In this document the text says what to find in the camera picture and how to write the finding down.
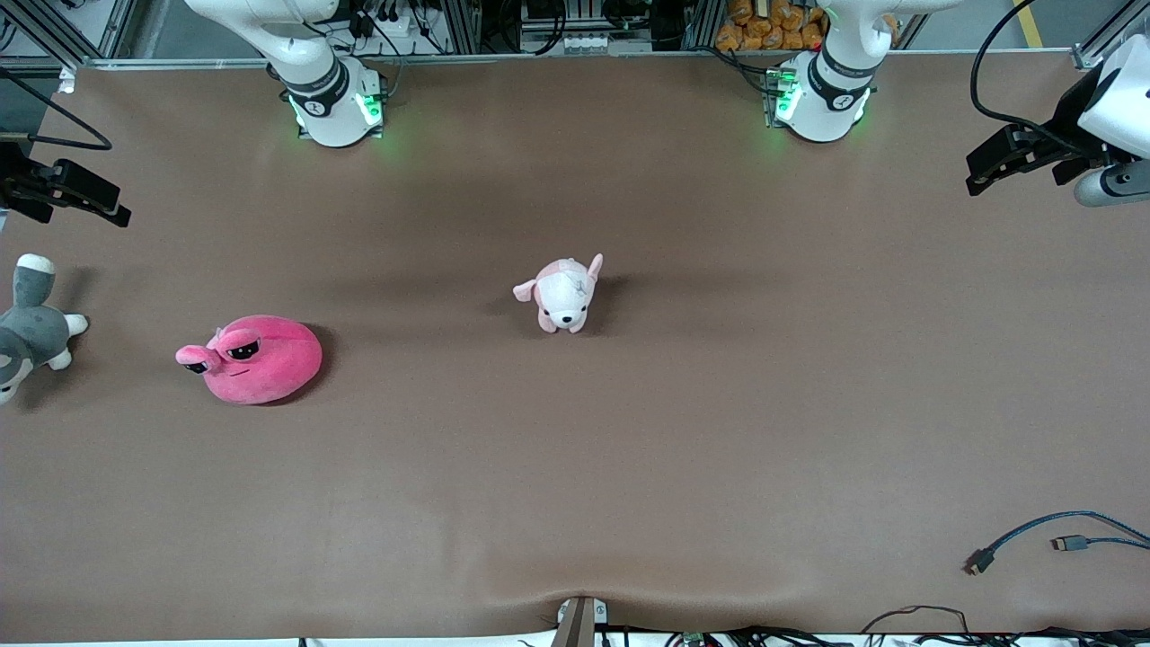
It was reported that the round pink plush toy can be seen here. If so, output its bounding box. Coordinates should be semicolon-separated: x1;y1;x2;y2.
175;315;323;406

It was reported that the orange plush toy pile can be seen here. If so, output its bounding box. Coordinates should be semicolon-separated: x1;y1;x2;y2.
716;0;901;52

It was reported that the grey white husky plush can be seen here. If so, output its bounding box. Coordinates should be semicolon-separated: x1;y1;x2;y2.
0;253;90;405

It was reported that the white power strip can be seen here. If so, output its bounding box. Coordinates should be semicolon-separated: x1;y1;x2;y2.
355;7;450;55

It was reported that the small pale pink dog plush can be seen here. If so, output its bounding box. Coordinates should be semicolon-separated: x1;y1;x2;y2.
512;253;605;335

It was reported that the white terminal block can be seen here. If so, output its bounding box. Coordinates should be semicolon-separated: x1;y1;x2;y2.
521;31;614;55

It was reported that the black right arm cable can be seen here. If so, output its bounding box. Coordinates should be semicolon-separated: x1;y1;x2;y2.
0;67;113;151

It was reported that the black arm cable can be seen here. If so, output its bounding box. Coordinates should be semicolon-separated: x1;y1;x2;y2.
970;0;1094;137
0;67;113;151

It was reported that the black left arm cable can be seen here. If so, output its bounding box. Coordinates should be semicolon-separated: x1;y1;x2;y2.
970;0;1094;137

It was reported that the aluminium corner frame profile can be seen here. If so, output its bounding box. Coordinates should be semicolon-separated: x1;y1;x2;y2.
1072;0;1150;71

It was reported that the blue braided cable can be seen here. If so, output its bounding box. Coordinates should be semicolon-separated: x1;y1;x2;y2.
964;510;1150;576

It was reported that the thin blue usb cable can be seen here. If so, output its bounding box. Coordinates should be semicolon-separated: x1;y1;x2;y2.
1051;535;1150;552

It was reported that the aluminium table edge rail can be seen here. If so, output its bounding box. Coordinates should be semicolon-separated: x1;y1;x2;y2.
76;49;1079;69

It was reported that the thin red black wire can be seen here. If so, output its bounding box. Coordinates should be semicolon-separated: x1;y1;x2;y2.
861;605;971;634

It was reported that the black cable bundle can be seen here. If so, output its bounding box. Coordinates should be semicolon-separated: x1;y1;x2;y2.
620;625;1150;647

